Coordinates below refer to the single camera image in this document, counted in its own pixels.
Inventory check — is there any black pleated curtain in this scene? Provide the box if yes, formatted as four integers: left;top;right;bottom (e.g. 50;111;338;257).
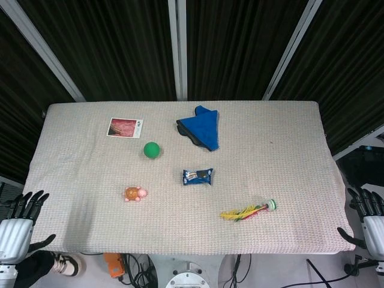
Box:
17;0;178;102
0;8;76;184
185;0;310;101
269;0;384;154

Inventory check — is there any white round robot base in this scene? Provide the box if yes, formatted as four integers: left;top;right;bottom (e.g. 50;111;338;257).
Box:
164;254;223;288

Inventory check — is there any orange pink toy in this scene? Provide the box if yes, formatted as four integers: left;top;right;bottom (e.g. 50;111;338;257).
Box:
124;186;149;203

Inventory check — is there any beige waffle-textured tablecloth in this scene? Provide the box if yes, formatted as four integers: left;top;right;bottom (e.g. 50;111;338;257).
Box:
14;100;357;256

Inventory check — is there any red photo card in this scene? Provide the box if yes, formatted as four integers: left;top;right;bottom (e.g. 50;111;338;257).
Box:
106;117;144;139

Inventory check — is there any orange control box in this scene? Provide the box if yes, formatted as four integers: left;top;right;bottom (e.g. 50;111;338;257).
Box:
103;253;125;278

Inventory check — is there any pink and white sneaker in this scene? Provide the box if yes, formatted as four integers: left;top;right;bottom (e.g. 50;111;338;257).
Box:
50;251;87;277

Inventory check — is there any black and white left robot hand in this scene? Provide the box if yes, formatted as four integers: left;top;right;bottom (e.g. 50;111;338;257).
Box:
0;189;57;262

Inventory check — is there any black trouser leg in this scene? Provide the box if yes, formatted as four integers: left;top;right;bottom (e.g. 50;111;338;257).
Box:
14;250;56;285

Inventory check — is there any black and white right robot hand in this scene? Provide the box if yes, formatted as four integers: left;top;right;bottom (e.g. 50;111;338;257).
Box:
337;187;384;260

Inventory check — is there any green rubber ball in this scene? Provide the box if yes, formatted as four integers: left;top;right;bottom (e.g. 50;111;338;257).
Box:
143;142;161;159

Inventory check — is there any blue cookie packet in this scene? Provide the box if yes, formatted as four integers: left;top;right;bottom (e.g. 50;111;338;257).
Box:
182;168;214;187

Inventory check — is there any black equipment with blue light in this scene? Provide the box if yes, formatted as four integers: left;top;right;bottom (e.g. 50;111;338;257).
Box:
335;145;384;193

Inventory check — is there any yellow pink feather shuttlecock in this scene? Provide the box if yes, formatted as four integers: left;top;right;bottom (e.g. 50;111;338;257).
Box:
220;199;277;223

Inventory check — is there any white metal frame post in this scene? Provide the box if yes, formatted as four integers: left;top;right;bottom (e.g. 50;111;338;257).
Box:
167;0;188;101
0;0;86;103
332;124;384;161
260;0;319;101

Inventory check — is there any blue folded cloth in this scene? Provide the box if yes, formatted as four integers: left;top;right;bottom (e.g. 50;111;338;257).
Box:
175;105;220;152

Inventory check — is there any black cable bundle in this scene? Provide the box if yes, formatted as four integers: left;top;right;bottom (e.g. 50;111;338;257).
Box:
119;253;158;288

